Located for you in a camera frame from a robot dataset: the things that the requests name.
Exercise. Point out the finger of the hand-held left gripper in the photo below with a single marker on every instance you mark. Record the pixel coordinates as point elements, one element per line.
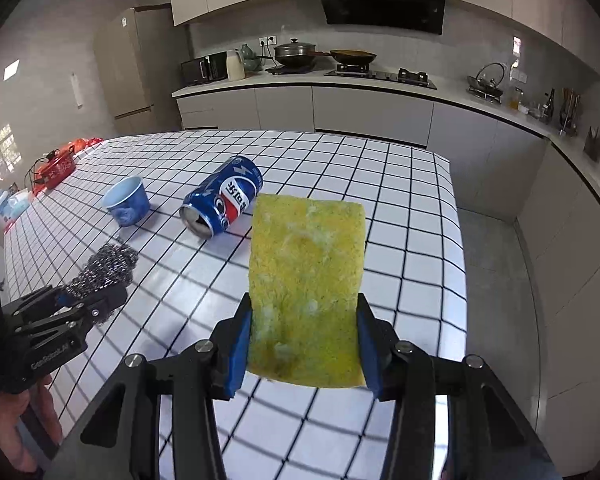
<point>89,310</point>
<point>39,305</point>

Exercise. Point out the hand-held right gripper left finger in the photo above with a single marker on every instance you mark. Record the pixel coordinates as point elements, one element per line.
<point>240,355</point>

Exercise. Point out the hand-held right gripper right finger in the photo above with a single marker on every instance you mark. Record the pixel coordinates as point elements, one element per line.
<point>372,360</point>

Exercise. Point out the steel wool scrubber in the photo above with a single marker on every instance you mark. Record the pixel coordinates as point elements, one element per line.
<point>104,265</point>

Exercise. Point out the yellow sponge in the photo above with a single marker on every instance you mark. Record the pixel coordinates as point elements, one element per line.
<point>305,285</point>

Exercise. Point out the person's left hand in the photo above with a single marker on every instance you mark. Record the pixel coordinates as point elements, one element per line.
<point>4,425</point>

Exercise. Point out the blue tissue pack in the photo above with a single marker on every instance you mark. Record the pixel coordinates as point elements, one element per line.
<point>9,210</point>

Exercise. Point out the blue ceramic cup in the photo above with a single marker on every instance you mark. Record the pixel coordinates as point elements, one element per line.
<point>127,207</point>

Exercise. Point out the blue soda can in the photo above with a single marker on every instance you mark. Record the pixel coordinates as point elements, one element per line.
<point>224,195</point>

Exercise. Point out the beige refrigerator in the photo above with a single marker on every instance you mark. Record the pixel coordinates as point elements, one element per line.
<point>129,70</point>

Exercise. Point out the kitchen counter with cabinets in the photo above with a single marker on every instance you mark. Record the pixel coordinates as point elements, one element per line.
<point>370,115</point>

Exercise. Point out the black microwave oven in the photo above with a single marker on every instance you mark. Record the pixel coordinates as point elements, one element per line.
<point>202,70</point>

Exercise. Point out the black gas stove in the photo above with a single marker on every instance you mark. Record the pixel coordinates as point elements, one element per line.
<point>380,79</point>

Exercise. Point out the white thermos jug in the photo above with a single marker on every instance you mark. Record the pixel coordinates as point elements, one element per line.
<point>235,67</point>

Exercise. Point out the black induction cooker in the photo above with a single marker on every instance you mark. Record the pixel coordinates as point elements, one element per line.
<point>287,70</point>

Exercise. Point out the steel kettle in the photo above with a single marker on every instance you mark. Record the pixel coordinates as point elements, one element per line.
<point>486,87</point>

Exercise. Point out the yellow liquid bottle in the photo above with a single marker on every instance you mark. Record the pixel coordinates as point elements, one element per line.
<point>515,101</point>

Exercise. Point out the green vase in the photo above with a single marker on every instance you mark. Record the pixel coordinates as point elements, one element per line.
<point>251,57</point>

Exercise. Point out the black frying pan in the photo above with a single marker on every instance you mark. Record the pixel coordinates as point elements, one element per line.
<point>352,56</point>

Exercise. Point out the wok with glass lid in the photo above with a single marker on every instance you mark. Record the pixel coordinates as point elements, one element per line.
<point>295,52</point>

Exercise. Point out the grey knife holder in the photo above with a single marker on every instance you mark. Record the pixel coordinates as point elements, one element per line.
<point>595,147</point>

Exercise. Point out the dark glass bottle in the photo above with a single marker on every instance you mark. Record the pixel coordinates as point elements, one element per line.
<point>549,107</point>

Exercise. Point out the utensil holder with utensils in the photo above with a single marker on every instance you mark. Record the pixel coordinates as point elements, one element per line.
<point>569,115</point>

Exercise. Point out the black range hood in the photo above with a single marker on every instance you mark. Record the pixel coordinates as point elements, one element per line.
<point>380,0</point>

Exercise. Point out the white wall strip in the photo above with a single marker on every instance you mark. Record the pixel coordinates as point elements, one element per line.
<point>76,91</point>

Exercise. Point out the white wall panel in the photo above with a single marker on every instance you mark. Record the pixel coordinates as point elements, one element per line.
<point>10,69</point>

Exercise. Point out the white wall socket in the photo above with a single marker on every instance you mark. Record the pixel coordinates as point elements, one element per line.
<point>268,40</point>

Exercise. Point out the white wall switch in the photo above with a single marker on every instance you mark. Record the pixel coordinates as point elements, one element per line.
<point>519,77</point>

